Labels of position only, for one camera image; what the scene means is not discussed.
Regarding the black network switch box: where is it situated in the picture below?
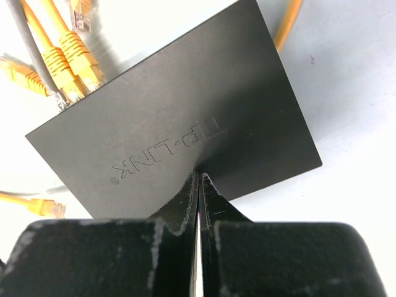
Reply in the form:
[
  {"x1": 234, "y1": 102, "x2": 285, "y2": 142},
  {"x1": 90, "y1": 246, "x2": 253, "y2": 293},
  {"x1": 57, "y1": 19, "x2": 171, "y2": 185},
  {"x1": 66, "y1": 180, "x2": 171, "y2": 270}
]
[{"x1": 27, "y1": 1, "x2": 322, "y2": 218}]

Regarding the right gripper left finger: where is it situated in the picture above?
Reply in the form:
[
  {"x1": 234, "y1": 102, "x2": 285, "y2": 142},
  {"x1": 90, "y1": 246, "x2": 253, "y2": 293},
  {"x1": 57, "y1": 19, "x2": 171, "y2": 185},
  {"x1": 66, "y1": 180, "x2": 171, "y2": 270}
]
[{"x1": 1, "y1": 173, "x2": 198, "y2": 296}]

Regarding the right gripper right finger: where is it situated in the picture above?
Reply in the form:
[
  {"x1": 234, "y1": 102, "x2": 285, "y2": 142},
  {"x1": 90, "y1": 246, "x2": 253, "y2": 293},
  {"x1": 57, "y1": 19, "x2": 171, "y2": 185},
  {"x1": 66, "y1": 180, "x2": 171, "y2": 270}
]
[{"x1": 198, "y1": 173, "x2": 386, "y2": 296}]

